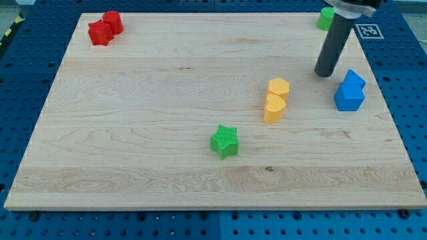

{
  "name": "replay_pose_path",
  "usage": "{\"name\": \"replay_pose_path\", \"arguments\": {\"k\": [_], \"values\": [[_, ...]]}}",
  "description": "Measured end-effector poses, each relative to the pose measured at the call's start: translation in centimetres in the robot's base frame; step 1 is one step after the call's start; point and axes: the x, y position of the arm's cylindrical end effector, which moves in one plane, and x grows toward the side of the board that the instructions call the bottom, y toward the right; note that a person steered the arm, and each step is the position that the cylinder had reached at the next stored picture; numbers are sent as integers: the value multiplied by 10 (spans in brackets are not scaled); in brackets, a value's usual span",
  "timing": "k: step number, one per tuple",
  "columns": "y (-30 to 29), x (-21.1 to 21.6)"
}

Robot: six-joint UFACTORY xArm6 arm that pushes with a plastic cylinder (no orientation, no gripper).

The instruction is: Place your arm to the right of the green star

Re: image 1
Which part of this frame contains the green star block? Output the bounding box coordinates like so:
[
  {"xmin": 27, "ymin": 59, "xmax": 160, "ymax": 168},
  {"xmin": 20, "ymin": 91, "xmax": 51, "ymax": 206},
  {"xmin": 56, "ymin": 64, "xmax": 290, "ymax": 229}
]
[{"xmin": 209, "ymin": 125, "xmax": 240, "ymax": 160}]

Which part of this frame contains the red star block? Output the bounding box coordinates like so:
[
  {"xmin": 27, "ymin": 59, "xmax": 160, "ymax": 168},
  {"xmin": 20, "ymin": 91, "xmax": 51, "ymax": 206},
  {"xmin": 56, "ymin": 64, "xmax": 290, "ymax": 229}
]
[{"xmin": 88, "ymin": 20, "xmax": 113, "ymax": 46}]

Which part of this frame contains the wooden board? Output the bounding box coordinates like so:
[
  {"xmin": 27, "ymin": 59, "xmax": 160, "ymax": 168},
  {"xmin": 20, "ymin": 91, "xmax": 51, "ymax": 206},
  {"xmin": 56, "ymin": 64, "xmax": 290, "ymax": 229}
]
[{"xmin": 5, "ymin": 13, "xmax": 426, "ymax": 211}]

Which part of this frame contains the yellow heart block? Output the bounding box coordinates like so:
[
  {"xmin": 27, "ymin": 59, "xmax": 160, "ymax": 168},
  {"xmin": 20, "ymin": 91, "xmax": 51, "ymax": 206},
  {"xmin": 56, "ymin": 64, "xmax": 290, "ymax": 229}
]
[{"xmin": 264, "ymin": 94, "xmax": 286, "ymax": 123}]

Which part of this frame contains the yellow hexagon block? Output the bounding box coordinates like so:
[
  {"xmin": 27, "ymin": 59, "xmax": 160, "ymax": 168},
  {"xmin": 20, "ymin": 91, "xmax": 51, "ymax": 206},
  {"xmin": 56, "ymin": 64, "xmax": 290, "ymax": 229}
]
[{"xmin": 268, "ymin": 78, "xmax": 290, "ymax": 101}]

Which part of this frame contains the blue cube block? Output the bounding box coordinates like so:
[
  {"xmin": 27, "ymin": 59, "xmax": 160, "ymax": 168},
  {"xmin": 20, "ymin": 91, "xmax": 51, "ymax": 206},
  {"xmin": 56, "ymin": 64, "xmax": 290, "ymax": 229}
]
[{"xmin": 334, "ymin": 83, "xmax": 364, "ymax": 111}]

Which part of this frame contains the red cylinder block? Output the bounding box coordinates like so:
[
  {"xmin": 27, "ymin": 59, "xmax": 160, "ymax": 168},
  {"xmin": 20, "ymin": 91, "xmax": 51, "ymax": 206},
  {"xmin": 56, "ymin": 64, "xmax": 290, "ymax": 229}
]
[{"xmin": 102, "ymin": 11, "xmax": 123, "ymax": 35}]

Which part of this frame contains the blue triangular block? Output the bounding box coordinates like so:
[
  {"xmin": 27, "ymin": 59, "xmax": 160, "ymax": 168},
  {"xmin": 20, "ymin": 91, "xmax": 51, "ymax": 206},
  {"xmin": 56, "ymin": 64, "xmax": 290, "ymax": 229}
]
[{"xmin": 343, "ymin": 69, "xmax": 366, "ymax": 89}]

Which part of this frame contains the green cylinder block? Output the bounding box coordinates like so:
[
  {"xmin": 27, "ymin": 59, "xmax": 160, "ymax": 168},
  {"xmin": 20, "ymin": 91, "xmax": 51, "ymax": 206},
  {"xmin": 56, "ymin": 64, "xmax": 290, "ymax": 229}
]
[{"xmin": 317, "ymin": 7, "xmax": 335, "ymax": 31}]

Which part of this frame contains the white fiducial marker tag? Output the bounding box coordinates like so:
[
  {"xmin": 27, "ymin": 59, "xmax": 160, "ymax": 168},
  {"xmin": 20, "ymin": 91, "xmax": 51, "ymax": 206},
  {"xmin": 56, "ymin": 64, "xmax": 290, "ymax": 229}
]
[{"xmin": 356, "ymin": 24, "xmax": 384, "ymax": 39}]

